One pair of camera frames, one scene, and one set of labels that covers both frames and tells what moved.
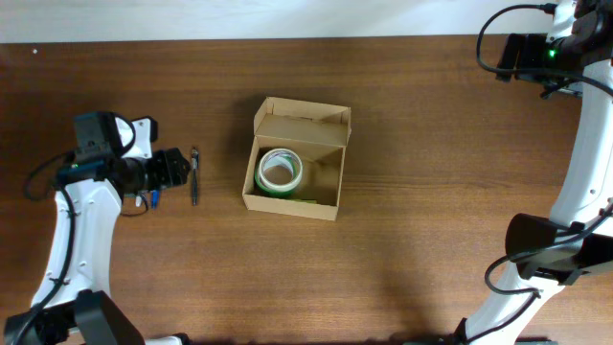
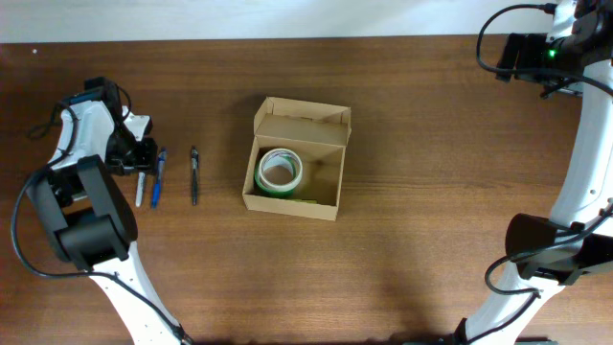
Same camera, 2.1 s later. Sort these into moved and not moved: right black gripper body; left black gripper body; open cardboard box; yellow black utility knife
Moved: left black gripper body
Not moved: open cardboard box; yellow black utility knife; right black gripper body
